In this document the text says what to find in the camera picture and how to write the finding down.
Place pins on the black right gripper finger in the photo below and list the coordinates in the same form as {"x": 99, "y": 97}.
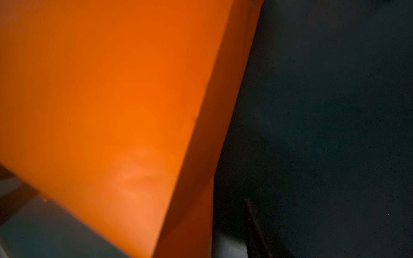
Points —
{"x": 258, "y": 243}

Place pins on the orange wrapping paper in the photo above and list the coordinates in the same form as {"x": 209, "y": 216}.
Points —
{"x": 118, "y": 111}

